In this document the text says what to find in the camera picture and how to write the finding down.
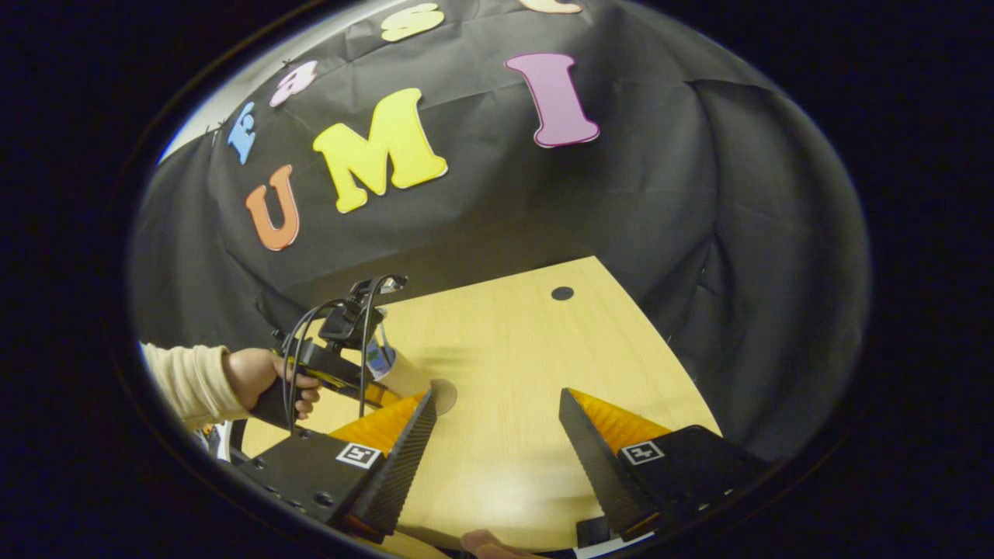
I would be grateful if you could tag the black backdrop cloth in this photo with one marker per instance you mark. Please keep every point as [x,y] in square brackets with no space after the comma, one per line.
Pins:
[621,194]

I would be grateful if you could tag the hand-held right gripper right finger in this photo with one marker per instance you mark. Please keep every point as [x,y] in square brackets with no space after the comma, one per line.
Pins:
[594,466]

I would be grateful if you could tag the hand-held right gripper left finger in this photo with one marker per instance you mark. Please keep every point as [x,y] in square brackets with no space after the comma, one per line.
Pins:
[396,466]

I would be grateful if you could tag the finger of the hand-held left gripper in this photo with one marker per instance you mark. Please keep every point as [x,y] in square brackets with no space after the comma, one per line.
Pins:
[380,394]

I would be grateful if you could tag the wooden desktop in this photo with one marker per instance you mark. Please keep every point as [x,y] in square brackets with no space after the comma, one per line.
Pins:
[512,349]

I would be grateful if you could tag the round brown coaster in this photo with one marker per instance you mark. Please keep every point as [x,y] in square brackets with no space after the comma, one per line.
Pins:
[446,396]

